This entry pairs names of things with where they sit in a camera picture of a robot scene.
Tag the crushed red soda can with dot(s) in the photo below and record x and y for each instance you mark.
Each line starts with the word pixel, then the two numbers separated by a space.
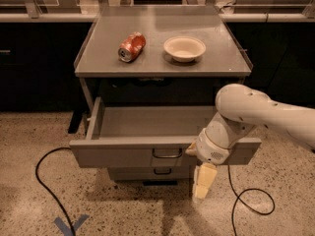
pixel 131 47

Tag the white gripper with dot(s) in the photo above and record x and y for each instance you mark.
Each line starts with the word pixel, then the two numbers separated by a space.
pixel 211 149

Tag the black top drawer handle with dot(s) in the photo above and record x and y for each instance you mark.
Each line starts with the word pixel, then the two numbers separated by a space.
pixel 163 153

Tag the grey top drawer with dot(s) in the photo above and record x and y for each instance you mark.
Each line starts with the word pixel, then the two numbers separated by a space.
pixel 119 137

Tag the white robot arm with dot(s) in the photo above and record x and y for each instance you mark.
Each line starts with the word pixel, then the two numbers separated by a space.
pixel 239 110

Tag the white paper bowl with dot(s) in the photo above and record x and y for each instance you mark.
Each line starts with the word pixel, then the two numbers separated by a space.
pixel 184 49

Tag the grey lower drawer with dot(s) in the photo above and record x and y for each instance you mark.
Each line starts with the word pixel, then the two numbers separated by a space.
pixel 150 173

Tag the grey metal drawer cabinet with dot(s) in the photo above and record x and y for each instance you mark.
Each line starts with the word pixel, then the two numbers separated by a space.
pixel 154 78

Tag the grey drawer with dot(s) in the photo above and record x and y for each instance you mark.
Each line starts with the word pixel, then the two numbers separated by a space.
pixel 150 173
pixel 119 137

